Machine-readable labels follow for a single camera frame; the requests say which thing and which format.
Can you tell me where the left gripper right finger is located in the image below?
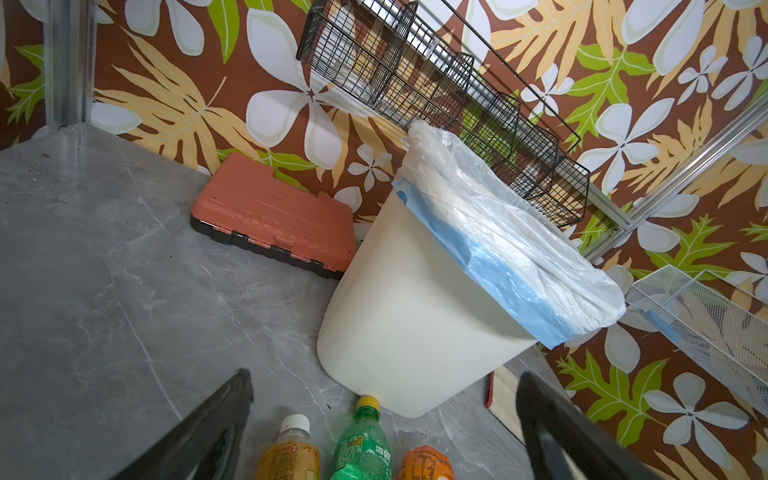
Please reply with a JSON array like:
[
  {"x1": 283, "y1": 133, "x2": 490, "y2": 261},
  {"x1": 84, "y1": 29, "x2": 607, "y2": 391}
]
[{"x1": 516, "y1": 371, "x2": 658, "y2": 479}]

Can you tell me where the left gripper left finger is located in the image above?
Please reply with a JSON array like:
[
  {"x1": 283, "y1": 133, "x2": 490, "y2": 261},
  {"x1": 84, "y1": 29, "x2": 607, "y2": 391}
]
[{"x1": 114, "y1": 368, "x2": 254, "y2": 479}]

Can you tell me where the red yellow label tea bottle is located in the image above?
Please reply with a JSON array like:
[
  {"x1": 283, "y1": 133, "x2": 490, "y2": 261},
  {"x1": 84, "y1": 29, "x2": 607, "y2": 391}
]
[{"x1": 255, "y1": 414, "x2": 321, "y2": 480}]

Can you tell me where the orange label juice bottle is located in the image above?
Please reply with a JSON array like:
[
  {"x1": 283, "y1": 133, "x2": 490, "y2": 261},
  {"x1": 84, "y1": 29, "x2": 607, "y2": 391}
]
[{"x1": 397, "y1": 445, "x2": 456, "y2": 480}]

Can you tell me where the small green soda bottle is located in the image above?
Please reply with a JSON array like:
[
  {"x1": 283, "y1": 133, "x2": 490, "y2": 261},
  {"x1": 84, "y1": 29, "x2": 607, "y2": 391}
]
[{"x1": 331, "y1": 395, "x2": 392, "y2": 480}]

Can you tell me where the white mesh basket right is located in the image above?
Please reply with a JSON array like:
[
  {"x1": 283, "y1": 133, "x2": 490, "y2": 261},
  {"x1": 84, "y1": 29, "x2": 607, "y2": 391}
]
[{"x1": 627, "y1": 265, "x2": 767, "y2": 415}]

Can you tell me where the red plastic tool case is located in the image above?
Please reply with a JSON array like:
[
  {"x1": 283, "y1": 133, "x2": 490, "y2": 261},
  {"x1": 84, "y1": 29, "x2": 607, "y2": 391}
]
[{"x1": 190, "y1": 153, "x2": 357, "y2": 279}]

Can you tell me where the black wire wall basket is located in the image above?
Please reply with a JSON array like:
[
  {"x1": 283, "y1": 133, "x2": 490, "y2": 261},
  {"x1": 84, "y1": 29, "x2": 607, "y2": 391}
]
[{"x1": 297, "y1": 1, "x2": 590, "y2": 227}]

